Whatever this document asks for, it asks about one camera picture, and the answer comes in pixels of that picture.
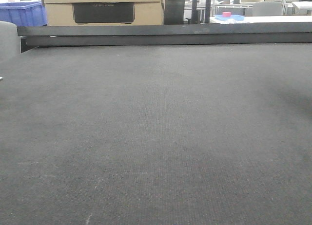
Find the dark grey conveyor belt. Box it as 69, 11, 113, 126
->
0, 43, 312, 225

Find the black box beside cardboard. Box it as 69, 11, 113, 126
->
164, 0, 185, 25

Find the large cardboard box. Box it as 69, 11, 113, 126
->
45, 2, 164, 26

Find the pink block in tray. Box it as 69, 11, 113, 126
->
222, 12, 232, 18

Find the blue tray on table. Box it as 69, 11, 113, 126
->
214, 15, 245, 21

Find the white table background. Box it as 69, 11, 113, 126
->
210, 16, 312, 24

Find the blue plastic crate background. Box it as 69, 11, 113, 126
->
0, 1, 48, 26

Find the grey rounded machine cover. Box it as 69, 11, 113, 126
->
0, 21, 21, 63

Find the black vertical post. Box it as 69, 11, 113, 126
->
191, 0, 200, 24

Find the black conveyor side rail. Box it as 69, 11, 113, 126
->
17, 22, 312, 47

